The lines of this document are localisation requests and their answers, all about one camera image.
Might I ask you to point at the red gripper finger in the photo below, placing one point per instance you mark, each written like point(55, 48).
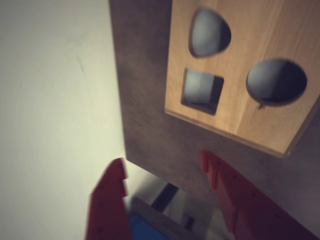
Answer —
point(107, 207)
point(250, 212)

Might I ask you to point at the wooden shape sorter box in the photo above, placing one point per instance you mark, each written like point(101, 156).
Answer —
point(237, 120)

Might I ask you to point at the blue clamp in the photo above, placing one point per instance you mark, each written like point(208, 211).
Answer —
point(143, 228)

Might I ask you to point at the brown table mat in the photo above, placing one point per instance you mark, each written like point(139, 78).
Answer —
point(145, 100)

